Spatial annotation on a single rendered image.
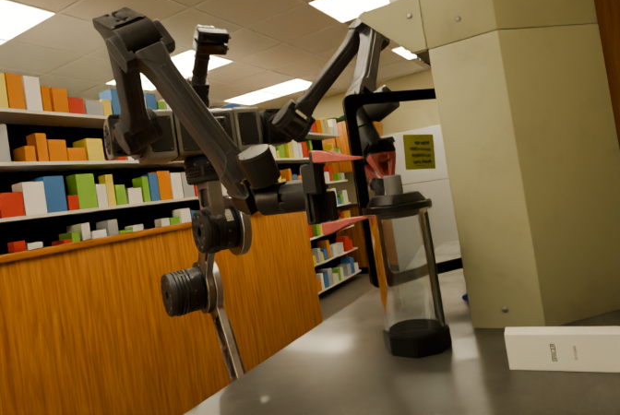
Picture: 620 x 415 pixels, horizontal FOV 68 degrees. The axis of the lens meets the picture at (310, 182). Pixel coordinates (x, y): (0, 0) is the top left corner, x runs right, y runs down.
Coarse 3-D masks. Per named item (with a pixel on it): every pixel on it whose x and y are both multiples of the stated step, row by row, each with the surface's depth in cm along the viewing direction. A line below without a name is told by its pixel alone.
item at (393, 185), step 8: (384, 176) 73; (392, 176) 72; (400, 176) 72; (384, 184) 73; (392, 184) 72; (400, 184) 72; (392, 192) 72; (400, 192) 72; (408, 192) 72; (416, 192) 70; (376, 200) 70; (384, 200) 69; (392, 200) 69; (400, 200) 68; (408, 200) 68; (416, 200) 69
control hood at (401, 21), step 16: (400, 0) 80; (416, 0) 78; (368, 16) 83; (384, 16) 81; (400, 16) 80; (416, 16) 78; (384, 32) 81; (400, 32) 80; (416, 32) 79; (416, 48) 79
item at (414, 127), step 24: (360, 120) 95; (384, 120) 97; (408, 120) 99; (432, 120) 101; (384, 144) 97; (408, 144) 99; (432, 144) 101; (384, 168) 96; (408, 168) 98; (432, 168) 100; (432, 192) 100; (432, 216) 99; (456, 240) 101
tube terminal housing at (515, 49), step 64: (448, 0) 76; (512, 0) 73; (576, 0) 77; (448, 64) 76; (512, 64) 73; (576, 64) 76; (448, 128) 77; (512, 128) 72; (576, 128) 75; (512, 192) 72; (576, 192) 74; (512, 256) 73; (576, 256) 73; (512, 320) 73; (576, 320) 73
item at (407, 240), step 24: (384, 216) 69; (408, 216) 68; (384, 240) 69; (408, 240) 68; (384, 264) 70; (408, 264) 68; (432, 264) 70; (384, 288) 70; (408, 288) 68; (432, 288) 69; (384, 312) 72; (408, 312) 68; (432, 312) 68; (408, 336) 68
